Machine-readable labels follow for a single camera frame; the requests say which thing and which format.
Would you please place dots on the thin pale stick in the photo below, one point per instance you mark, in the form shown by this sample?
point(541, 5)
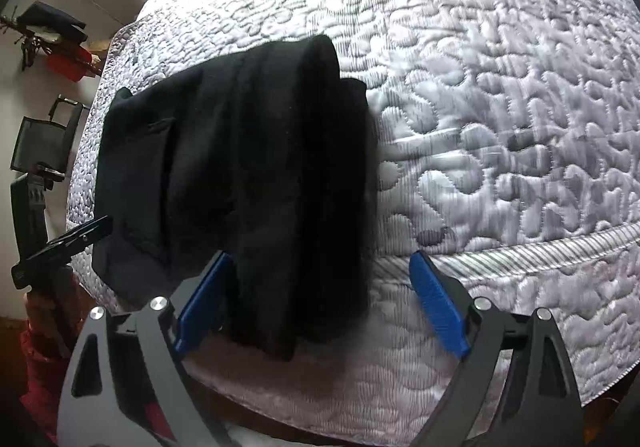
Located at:
point(92, 4)

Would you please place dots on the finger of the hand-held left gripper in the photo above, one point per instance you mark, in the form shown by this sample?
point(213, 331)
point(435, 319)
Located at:
point(75, 239)

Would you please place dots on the red bag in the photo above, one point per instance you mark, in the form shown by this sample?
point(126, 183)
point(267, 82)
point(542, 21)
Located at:
point(67, 62)

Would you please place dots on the small black object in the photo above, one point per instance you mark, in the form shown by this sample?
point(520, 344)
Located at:
point(49, 172)

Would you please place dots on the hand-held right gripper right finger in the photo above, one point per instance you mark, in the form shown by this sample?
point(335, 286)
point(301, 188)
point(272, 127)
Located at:
point(440, 302)

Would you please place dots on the white quilted bedspread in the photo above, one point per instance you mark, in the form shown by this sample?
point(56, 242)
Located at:
point(475, 102)

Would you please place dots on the person's left forearm red sleeve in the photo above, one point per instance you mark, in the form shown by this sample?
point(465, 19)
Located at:
point(42, 367)

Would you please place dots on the black pants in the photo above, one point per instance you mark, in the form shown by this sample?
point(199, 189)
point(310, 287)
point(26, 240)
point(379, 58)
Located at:
point(240, 177)

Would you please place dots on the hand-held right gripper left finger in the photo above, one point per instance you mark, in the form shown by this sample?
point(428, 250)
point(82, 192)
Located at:
point(202, 302)

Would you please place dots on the black mesh chair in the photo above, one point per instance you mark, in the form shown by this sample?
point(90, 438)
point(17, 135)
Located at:
point(40, 142)

